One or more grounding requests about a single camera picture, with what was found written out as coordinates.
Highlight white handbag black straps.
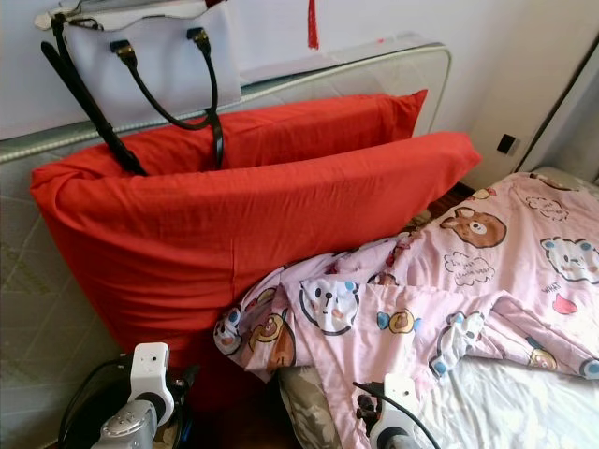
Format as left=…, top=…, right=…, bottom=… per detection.
left=36, top=0, right=244, bottom=177

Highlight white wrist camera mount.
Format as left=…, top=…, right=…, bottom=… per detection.
left=128, top=341, right=172, bottom=414
left=370, top=374, right=419, bottom=449

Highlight pink cartoon print blanket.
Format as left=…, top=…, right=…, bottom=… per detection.
left=212, top=170, right=599, bottom=449

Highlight red pillow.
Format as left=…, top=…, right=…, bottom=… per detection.
left=30, top=131, right=482, bottom=386
left=122, top=89, right=429, bottom=175

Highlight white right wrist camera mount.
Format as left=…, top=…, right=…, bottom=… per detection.
left=370, top=374, right=419, bottom=449

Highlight red hanging tassel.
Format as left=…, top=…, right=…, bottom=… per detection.
left=305, top=0, right=320, bottom=51

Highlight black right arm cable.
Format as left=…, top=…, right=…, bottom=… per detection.
left=353, top=380, right=443, bottom=449

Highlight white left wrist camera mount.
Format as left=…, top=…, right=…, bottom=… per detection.
left=128, top=341, right=172, bottom=414

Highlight beige floral bed sheet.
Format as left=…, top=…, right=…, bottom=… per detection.
left=279, top=355, right=599, bottom=449

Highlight grey panel black frame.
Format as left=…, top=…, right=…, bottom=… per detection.
left=519, top=54, right=599, bottom=185

